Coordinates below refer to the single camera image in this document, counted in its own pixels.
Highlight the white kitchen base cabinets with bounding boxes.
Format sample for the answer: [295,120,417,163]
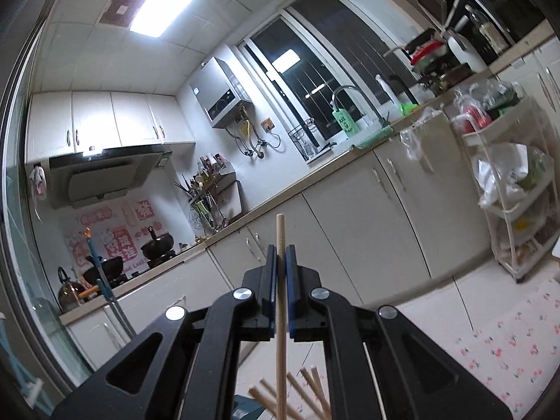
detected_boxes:
[59,34,560,373]

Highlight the white electric kettle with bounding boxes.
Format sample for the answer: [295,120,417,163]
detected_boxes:
[446,15,487,73]

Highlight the cherry pattern tablecloth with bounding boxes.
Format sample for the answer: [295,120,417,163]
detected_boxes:
[446,279,559,419]

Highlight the dark blue box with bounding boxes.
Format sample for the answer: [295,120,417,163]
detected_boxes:
[232,394,265,420]

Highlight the blue mop handle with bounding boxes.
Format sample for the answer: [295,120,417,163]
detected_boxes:
[84,227,136,339]

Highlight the green soap bottle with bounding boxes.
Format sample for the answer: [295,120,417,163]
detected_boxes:
[332,105,361,138]

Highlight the kitchen window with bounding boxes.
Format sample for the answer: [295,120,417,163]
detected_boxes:
[239,0,434,162]

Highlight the chrome sink faucet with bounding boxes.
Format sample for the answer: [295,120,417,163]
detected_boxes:
[330,84,389,128]

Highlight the wall water heater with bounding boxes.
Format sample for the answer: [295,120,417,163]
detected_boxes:
[190,57,252,129]

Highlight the ceiling light panel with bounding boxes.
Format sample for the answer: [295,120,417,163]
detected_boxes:
[130,0,194,38]

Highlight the white upper cabinets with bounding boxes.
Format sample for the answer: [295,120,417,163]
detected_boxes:
[25,91,195,163]

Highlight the white rolling storage cart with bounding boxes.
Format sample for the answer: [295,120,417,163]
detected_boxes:
[452,95,559,282]

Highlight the steel kettle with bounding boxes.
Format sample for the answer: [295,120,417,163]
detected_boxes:
[57,266,85,314]

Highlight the dish utensil rack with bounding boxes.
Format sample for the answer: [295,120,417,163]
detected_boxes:
[174,153,243,238]

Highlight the grey range hood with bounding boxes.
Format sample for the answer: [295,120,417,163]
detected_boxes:
[47,145,172,210]

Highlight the black wok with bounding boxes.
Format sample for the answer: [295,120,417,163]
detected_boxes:
[140,226,175,261]

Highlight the microwave oven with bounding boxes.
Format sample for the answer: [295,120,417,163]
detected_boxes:
[417,0,545,61]

